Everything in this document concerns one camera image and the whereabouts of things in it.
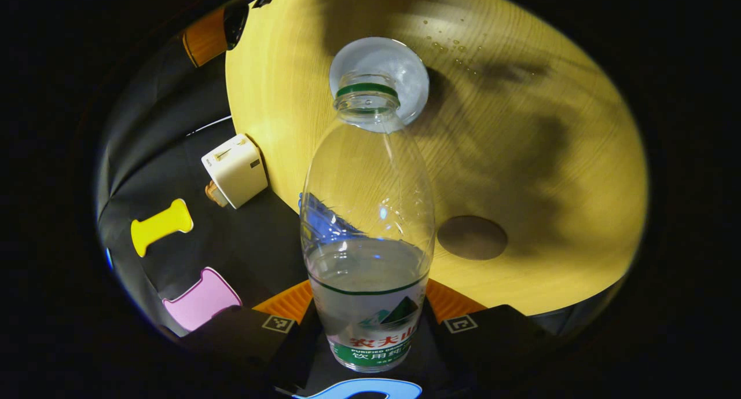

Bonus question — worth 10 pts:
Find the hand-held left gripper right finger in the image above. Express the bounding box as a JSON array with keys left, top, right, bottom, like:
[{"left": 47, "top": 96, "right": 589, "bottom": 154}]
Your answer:
[{"left": 425, "top": 278, "right": 557, "bottom": 388}]

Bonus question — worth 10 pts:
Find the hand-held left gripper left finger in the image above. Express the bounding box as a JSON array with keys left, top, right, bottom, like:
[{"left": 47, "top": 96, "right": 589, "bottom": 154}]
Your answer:
[{"left": 174, "top": 279, "right": 318, "bottom": 391}]

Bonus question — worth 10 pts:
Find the clear plastic water bottle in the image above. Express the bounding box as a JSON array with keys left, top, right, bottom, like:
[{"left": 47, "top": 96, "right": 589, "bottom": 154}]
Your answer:
[{"left": 299, "top": 69, "right": 436, "bottom": 374}]

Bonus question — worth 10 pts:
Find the white toaster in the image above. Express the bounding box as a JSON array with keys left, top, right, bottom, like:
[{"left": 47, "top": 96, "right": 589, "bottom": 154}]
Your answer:
[{"left": 201, "top": 134, "right": 269, "bottom": 210}]

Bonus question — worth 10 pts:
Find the toasted bread slice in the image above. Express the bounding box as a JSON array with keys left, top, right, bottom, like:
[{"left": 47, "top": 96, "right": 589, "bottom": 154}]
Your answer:
[{"left": 204, "top": 181, "right": 229, "bottom": 208}]

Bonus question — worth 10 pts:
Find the blue towel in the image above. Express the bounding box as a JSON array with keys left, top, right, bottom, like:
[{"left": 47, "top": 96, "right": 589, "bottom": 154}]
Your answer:
[{"left": 298, "top": 192, "right": 362, "bottom": 243}]

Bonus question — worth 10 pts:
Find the white power cable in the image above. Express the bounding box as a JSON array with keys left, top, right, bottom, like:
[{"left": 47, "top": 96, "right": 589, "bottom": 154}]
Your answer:
[{"left": 185, "top": 115, "right": 234, "bottom": 137}]

